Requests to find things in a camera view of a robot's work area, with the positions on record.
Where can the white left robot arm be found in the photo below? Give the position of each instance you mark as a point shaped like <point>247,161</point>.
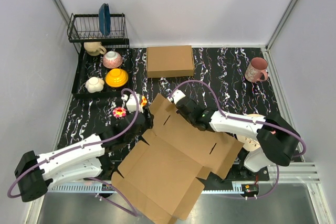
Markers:
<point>36,174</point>

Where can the closed brown cardboard box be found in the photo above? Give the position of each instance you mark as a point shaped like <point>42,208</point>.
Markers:
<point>169,61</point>

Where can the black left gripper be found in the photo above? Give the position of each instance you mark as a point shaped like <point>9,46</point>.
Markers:
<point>148,123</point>

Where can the blue plate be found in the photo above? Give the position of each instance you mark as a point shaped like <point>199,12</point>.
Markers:
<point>104,19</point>

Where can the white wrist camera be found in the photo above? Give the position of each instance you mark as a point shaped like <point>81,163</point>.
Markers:
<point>175,96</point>
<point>133,102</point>

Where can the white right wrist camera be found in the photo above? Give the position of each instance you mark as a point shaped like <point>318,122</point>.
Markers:
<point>175,96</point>

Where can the pink patterned bowl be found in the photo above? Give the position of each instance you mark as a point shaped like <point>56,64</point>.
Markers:
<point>112,60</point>

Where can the cream pink floral plate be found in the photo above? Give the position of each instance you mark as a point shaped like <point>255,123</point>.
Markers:
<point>249,138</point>

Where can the brown cardboard box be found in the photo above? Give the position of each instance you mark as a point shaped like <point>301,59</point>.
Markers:
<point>169,61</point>
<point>163,174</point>

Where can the pink patterned mug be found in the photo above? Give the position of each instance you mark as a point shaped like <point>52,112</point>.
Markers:
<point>256,70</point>

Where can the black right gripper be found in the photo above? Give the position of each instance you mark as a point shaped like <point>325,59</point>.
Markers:
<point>178,112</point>

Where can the cream ceramic mug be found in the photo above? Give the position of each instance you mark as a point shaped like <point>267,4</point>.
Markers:
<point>94,48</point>

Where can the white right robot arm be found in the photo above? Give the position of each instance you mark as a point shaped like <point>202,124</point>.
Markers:
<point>277,139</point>

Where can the pink sunflower plush toy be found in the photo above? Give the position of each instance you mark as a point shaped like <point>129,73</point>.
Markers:
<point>119,112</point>

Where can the white flower-shaped cup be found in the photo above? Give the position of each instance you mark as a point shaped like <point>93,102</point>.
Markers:
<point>94,84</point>

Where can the orange yellow ribbed bowl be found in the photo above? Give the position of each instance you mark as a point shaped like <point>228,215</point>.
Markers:
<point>116,78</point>

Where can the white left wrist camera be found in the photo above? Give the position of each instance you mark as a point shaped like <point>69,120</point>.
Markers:
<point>133,102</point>

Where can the black wire dish rack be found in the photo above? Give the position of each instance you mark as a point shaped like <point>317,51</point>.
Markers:
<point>85,30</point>

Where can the orange sunflower plush toy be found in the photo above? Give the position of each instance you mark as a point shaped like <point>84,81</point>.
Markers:
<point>143,101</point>

